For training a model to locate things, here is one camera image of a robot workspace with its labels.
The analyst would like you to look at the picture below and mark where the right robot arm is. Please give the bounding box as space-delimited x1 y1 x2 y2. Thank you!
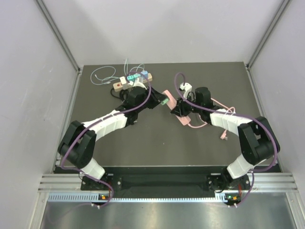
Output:
170 83 280 189

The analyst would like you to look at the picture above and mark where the green charger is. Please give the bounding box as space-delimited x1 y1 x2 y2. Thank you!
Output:
161 99 169 105

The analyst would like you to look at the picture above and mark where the black power cord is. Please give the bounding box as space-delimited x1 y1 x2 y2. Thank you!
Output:
110 87 131 105

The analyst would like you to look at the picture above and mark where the light blue usb cable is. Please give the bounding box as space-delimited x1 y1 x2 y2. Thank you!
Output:
90 66 117 85

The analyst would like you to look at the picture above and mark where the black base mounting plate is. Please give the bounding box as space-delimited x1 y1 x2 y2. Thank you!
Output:
81 173 251 191

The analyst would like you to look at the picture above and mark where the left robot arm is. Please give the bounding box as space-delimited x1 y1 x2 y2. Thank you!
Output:
58 86 168 189

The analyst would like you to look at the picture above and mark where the mint usb cable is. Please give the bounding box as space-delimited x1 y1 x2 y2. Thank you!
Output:
101 58 145 84

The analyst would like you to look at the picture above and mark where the aluminium front rail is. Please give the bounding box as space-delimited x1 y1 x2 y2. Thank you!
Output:
38 173 298 193

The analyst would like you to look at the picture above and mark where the left aluminium frame post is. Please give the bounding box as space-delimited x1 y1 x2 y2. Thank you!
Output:
34 0 81 73

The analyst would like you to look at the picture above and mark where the right aluminium frame post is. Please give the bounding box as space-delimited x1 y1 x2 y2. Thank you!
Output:
245 0 291 71

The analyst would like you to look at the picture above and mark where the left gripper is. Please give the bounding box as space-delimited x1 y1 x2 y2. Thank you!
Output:
136 85 167 113

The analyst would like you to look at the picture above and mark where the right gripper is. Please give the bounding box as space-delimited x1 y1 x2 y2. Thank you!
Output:
172 93 203 117

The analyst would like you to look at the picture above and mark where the teal dual usb charger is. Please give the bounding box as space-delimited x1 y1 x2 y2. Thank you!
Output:
126 75 135 83

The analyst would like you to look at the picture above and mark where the pink power strip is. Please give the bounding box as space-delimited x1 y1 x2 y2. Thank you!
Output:
162 90 191 126

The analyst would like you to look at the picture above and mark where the pink power cord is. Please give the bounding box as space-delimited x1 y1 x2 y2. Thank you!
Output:
188 97 236 140

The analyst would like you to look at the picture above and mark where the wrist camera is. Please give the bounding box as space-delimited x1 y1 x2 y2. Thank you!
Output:
128 77 147 90
179 83 192 99

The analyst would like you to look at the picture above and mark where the beige wooden power strip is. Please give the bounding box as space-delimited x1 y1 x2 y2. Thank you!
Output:
113 73 153 92

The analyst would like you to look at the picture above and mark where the white honor charger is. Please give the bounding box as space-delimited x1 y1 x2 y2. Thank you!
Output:
120 76 128 90

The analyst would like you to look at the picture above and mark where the blue charger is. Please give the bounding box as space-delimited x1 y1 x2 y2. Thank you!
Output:
141 70 148 78

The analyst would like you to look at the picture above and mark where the aluminium frame post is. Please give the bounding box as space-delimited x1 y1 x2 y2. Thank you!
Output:
245 0 291 71
34 0 81 73

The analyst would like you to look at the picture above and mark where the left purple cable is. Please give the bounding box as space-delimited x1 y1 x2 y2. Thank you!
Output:
59 71 152 207

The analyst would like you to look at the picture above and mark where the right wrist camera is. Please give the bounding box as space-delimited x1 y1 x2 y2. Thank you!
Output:
179 83 192 99

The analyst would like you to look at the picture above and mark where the slotted cable duct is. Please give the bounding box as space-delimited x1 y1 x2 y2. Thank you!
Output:
48 193 227 203

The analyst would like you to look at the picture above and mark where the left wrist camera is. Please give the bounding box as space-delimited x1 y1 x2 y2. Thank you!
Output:
128 77 147 90

